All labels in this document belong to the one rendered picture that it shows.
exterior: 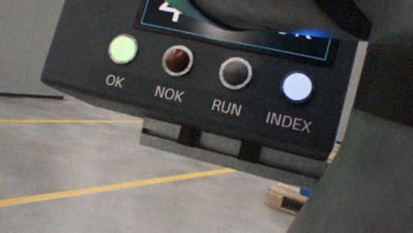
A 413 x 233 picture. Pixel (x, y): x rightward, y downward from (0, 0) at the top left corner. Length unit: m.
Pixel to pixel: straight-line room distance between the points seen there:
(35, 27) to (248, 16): 6.57
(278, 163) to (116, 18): 0.20
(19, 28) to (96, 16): 6.21
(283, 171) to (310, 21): 0.29
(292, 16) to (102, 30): 0.28
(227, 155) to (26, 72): 6.39
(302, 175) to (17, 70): 6.36
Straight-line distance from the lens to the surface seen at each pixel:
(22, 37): 6.66
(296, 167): 0.43
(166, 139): 0.45
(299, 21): 0.16
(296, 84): 0.36
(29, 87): 6.84
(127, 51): 0.39
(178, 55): 0.38
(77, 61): 0.42
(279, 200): 3.84
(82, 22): 0.43
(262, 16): 0.18
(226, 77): 0.36
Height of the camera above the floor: 1.13
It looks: 8 degrees down
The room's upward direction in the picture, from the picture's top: 12 degrees clockwise
